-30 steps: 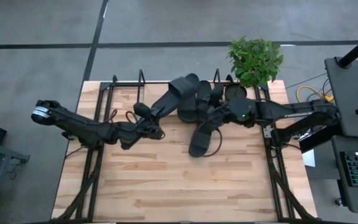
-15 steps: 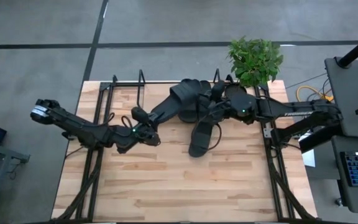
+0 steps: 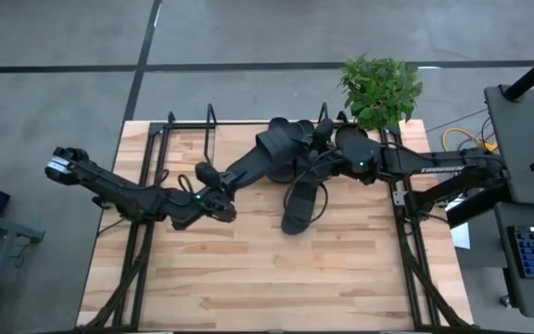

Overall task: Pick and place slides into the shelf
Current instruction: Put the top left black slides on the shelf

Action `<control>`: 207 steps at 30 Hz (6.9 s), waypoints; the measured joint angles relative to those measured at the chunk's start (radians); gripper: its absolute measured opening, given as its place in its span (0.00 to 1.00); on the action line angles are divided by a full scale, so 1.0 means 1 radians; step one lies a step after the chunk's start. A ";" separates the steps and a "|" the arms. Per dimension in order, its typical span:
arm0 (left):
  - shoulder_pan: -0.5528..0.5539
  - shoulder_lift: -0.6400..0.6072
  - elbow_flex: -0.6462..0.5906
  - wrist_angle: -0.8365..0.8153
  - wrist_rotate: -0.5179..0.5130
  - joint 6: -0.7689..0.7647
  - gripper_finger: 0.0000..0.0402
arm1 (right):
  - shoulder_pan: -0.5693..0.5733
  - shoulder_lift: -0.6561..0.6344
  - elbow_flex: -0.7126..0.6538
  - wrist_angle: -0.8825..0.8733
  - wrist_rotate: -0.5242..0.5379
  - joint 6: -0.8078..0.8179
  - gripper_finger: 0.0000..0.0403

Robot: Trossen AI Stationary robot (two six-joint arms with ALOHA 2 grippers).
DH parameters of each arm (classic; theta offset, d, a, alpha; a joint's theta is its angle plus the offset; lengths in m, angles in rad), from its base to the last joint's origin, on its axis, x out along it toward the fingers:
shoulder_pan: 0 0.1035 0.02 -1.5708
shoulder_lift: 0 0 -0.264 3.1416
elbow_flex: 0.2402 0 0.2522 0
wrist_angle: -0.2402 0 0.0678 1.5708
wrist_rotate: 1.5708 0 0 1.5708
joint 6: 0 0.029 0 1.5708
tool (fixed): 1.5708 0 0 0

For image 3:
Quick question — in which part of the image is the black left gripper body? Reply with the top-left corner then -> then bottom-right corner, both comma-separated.
191,185 -> 239,225

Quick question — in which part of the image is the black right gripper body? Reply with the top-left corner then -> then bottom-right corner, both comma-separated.
337,134 -> 386,187

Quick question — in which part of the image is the green leafy potted tree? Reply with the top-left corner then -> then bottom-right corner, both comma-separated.
338,52 -> 425,133

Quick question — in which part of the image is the white paper sheet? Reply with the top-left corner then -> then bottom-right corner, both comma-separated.
447,196 -> 473,251

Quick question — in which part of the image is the grey computer cart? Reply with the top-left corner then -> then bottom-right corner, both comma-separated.
483,84 -> 534,206

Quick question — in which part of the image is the black slanted pole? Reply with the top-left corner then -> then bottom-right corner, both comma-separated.
502,42 -> 534,102

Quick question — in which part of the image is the grey keyboard desk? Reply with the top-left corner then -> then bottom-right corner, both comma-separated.
493,200 -> 534,322

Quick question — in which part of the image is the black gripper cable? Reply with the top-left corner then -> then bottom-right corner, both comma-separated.
282,159 -> 329,225

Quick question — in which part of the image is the yellow cable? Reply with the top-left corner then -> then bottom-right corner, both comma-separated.
441,126 -> 499,154

